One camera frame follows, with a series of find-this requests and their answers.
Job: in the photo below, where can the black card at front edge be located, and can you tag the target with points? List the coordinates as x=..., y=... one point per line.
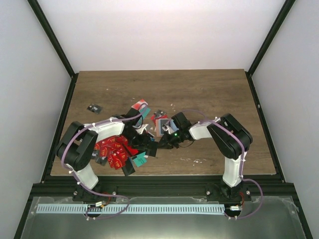
x=128, y=169

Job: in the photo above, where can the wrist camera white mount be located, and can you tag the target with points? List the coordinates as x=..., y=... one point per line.
x=143, y=129
x=166, y=128

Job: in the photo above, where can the white red circle card top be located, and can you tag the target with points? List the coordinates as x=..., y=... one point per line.
x=139, y=104

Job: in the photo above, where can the black glossy card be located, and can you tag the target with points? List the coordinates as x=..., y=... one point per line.
x=151, y=148

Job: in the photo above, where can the pink leather card holder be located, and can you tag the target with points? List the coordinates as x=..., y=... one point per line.
x=160, y=122

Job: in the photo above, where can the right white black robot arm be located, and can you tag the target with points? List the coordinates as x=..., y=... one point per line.
x=231, y=137

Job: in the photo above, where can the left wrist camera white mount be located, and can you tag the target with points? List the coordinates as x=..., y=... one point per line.
x=143, y=129

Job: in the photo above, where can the teal card pile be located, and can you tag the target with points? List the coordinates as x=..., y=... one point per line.
x=140, y=159
x=145, y=111

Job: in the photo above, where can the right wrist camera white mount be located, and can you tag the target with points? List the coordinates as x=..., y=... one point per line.
x=166, y=128

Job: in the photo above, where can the black card low left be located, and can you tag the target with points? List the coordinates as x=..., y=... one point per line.
x=102, y=160

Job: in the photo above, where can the teal card upper pile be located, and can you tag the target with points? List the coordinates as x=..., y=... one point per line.
x=145, y=111

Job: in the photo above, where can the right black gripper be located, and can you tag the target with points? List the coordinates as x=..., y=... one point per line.
x=168, y=144

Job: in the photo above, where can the red VIP card front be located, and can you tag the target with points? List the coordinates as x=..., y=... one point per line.
x=117, y=160

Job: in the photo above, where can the teal card front pile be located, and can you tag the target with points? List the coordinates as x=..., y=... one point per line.
x=140, y=159

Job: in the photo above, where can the black aluminium frame rail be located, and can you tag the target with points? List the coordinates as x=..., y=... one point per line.
x=131, y=186

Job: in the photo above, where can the light blue slotted cable duct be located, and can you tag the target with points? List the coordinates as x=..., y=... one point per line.
x=202, y=209

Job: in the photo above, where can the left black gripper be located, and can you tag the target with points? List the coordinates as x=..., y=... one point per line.
x=142, y=143

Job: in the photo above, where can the black VIP card far left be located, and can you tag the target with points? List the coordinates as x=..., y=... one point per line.
x=95, y=108

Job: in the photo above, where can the red card left pile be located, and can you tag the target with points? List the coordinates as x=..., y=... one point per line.
x=114, y=146

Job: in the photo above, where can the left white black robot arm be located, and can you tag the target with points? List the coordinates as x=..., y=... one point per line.
x=76, y=146

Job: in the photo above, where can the black red striped card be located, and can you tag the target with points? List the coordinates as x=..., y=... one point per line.
x=159, y=114

